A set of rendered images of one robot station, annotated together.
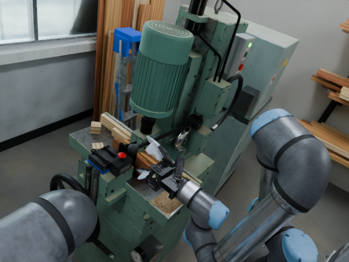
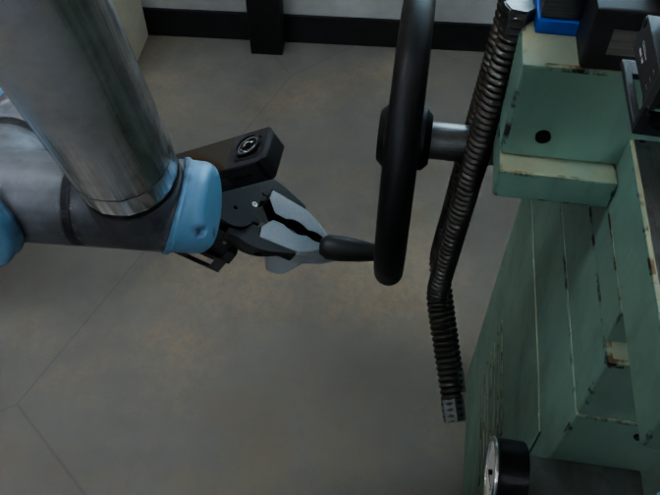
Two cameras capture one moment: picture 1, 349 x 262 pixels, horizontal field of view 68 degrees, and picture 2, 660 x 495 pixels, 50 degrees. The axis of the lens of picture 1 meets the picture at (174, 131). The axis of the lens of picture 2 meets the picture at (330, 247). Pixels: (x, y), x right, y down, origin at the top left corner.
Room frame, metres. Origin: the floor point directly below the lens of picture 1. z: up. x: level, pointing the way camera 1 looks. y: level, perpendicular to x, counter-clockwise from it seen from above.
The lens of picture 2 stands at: (0.36, -0.18, 1.27)
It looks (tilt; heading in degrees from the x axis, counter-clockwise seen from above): 51 degrees down; 70
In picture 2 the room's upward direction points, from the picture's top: straight up
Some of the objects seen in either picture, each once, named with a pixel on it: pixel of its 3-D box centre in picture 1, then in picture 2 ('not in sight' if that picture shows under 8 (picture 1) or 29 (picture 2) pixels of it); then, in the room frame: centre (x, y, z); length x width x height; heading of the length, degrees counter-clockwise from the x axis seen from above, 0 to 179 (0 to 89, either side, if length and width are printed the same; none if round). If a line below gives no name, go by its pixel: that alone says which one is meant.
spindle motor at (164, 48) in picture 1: (159, 71); not in sight; (0.90, 0.12, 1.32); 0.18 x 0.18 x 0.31
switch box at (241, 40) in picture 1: (237, 54); not in sight; (1.12, -0.16, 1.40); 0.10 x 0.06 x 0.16; 152
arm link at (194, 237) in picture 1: (199, 233); not in sight; (0.53, -0.17, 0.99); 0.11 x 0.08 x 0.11; 26
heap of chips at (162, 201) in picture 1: (171, 196); not in sight; (0.71, -0.06, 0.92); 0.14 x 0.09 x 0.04; 152
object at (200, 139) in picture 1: (196, 138); not in sight; (0.99, -0.11, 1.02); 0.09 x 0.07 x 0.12; 62
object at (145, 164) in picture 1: (132, 159); not in sight; (0.82, 0.13, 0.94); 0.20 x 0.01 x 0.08; 62
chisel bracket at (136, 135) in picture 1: (147, 138); not in sight; (0.92, 0.11, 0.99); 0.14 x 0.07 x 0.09; 152
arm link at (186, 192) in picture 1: (188, 193); not in sight; (0.58, -0.10, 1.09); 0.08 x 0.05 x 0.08; 152
